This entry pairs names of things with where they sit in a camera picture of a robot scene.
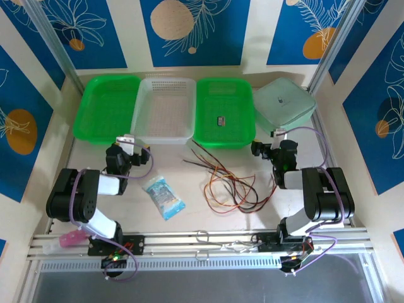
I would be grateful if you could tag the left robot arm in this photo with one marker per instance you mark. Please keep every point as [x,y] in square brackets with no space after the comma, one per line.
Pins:
[85,202]

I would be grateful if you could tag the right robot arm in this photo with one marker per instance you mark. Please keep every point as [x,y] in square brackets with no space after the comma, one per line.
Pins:
[328,195]

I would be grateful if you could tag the small dark label card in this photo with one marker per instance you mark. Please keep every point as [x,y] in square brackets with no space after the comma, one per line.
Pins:
[221,121]

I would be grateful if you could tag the blue snack packet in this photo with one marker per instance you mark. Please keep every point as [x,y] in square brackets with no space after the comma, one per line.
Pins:
[164,197]

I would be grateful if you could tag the white plastic basket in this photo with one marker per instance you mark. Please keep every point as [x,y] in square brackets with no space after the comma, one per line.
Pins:
[164,107]

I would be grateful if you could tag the green plastic basket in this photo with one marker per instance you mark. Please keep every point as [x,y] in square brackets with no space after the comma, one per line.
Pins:
[104,107]
[224,101]

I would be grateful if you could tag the pink plastic packet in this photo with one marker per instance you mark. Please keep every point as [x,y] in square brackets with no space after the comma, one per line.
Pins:
[72,238]

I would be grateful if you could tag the grey metal sheet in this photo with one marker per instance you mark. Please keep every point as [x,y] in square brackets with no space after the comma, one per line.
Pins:
[202,288]

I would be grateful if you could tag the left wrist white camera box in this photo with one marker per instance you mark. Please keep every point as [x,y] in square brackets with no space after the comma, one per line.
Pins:
[126,143]

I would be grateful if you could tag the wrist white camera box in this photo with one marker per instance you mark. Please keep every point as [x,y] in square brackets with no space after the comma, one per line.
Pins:
[126,143]
[279,133]

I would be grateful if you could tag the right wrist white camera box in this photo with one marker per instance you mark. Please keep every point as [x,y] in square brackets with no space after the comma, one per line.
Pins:
[279,133]

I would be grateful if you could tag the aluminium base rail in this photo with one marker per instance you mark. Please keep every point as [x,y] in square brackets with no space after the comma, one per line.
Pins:
[176,244]

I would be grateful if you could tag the aluminium frame post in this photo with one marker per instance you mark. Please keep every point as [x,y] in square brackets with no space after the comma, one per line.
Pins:
[334,44]
[52,41]

